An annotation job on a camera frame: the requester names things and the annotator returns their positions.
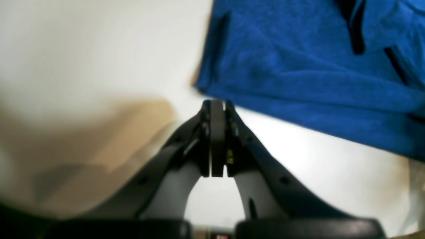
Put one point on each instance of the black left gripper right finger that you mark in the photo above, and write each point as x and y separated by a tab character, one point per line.
276	204

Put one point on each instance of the blue long-sleeve t-shirt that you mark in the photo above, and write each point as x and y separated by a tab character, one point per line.
352	69

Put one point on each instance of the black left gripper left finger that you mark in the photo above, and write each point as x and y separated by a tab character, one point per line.
152	204

